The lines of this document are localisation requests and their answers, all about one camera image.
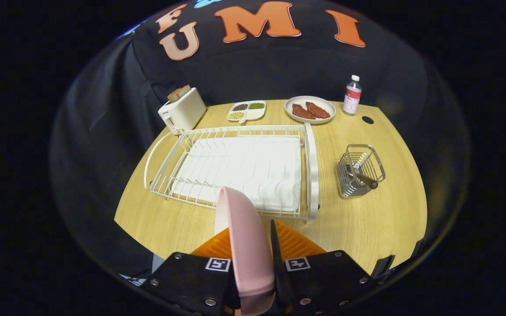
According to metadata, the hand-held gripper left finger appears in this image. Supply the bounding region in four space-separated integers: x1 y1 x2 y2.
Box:
141 226 241 316

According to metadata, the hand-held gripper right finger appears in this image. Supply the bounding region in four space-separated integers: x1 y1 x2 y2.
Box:
270 219 379 316

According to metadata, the pink plate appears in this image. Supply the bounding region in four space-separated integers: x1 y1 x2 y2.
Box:
214 186 276 316

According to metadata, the white wire dish rack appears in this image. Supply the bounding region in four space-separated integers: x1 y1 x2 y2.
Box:
144 123 320 222

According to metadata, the metal wire basket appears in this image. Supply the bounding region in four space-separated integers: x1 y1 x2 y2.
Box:
337 144 386 199

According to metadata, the spoon with dark wooden handle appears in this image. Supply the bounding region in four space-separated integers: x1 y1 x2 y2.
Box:
345 151 379 190

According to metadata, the white plate with meat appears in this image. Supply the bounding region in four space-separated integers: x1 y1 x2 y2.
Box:
285 96 336 125

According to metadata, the white divided dish with beans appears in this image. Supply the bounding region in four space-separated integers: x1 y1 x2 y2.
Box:
227 101 267 124

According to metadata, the white drain tray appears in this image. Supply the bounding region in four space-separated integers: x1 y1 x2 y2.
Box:
172 136 302 212

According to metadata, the red meat slice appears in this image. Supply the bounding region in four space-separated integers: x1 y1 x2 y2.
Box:
292 104 316 120
306 102 331 119

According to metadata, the white toaster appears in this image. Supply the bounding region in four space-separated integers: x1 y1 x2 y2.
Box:
158 87 207 135

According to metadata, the plastic bottle with red label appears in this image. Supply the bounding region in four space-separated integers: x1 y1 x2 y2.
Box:
343 75 362 116

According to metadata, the black backdrop cloth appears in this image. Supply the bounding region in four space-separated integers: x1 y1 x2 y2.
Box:
49 0 471 303

